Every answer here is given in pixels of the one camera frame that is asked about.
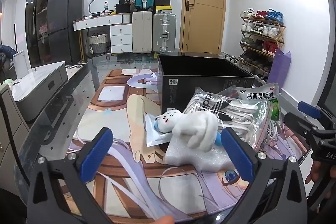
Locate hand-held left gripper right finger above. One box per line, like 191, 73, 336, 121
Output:
220, 127, 307, 224

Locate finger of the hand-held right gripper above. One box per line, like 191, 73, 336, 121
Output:
298, 101, 334, 123
284, 112, 319, 143

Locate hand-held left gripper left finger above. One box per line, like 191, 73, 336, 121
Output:
26, 127, 114, 224

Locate bag of white shoelaces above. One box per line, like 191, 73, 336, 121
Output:
182, 88, 273, 151

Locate white foam block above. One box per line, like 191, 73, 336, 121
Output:
165, 139, 235, 170

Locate white plush toy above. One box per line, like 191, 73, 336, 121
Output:
157, 108, 223, 149

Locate black cardboard box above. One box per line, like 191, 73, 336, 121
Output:
157, 54, 255, 114

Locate person's right hand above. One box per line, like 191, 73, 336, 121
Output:
305, 160, 326, 185

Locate person's left hand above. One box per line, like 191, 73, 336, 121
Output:
155, 215, 174, 224

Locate green white medicine packet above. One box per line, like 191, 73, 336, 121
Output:
235, 82, 282, 122

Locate printed desk mat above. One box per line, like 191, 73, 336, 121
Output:
67, 69, 309, 214

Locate purple bag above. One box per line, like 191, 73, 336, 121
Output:
267, 49, 291, 90

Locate grey white low cabinet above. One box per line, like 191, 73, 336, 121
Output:
12, 61, 68, 122

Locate beige side cabinet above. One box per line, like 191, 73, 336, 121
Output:
0, 85, 30, 188

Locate loose scattered sneakers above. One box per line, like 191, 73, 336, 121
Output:
220, 52, 244, 65

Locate wooden shoe rack with shoes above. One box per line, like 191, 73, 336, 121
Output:
239, 7, 284, 77

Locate wicker basket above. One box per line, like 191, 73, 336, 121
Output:
88, 32, 109, 54

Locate white box appliance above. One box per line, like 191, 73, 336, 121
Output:
13, 51, 29, 80

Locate white dresser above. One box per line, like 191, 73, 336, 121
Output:
73, 14, 133, 54

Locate beige suitcase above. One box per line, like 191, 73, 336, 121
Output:
132, 11, 153, 53

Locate dark puffer jacket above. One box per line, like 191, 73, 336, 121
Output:
0, 44, 16, 83

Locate tall dark glass cabinet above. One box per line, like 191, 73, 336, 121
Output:
25, 0, 69, 68

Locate silver suitcase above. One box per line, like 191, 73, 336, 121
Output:
153, 13, 177, 52

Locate dark grey refrigerator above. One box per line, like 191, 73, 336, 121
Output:
47, 0, 84, 64

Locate black storage box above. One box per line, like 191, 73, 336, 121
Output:
115, 4, 132, 14

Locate white cable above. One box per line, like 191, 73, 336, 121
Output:
259, 119, 282, 146

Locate oval metal frame mirror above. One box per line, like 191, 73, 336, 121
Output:
88, 0, 120, 14

